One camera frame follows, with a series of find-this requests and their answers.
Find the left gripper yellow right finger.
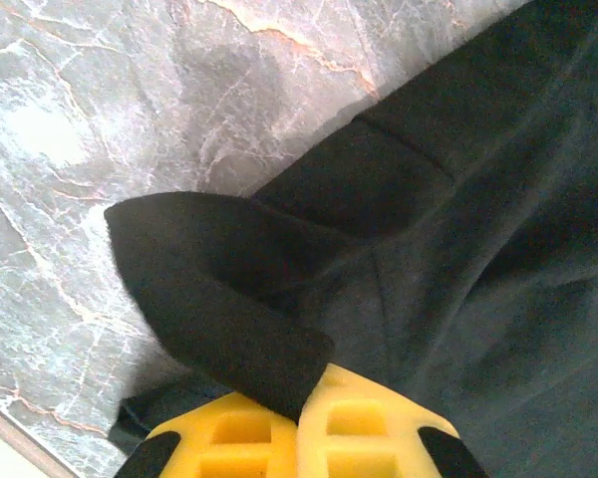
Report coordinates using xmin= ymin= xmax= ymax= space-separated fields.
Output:
xmin=296 ymin=362 xmax=489 ymax=478

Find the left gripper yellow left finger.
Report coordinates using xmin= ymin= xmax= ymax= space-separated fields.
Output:
xmin=114 ymin=391 xmax=300 ymax=478

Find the black floral print t-shirt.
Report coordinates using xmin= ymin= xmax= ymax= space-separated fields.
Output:
xmin=103 ymin=0 xmax=598 ymax=478

